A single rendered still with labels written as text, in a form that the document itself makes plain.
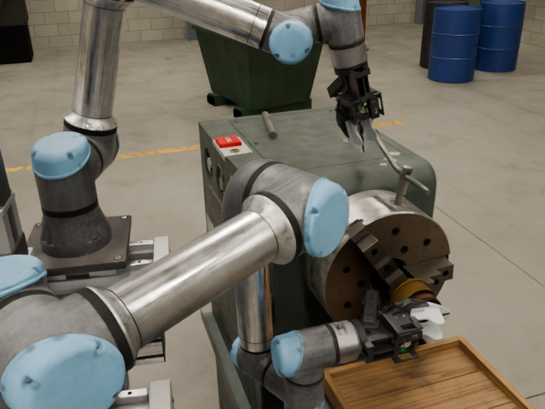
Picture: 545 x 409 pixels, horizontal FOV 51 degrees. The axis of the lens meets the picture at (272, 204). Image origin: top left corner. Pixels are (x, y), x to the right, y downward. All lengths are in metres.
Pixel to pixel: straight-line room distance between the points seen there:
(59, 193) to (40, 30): 9.93
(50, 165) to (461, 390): 0.97
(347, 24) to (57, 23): 10.04
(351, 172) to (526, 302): 2.07
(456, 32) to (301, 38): 6.61
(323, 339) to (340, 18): 0.61
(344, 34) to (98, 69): 0.51
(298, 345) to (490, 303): 2.27
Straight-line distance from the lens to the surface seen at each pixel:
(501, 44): 8.42
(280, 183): 0.86
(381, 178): 1.38
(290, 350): 1.03
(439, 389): 1.32
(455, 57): 7.66
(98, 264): 1.23
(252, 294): 1.06
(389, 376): 1.33
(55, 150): 1.22
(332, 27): 1.18
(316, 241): 0.84
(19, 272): 0.78
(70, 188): 1.22
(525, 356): 2.93
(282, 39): 1.04
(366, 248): 1.17
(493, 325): 3.07
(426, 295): 1.18
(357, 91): 1.20
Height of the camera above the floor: 1.77
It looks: 26 degrees down
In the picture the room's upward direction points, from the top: 1 degrees counter-clockwise
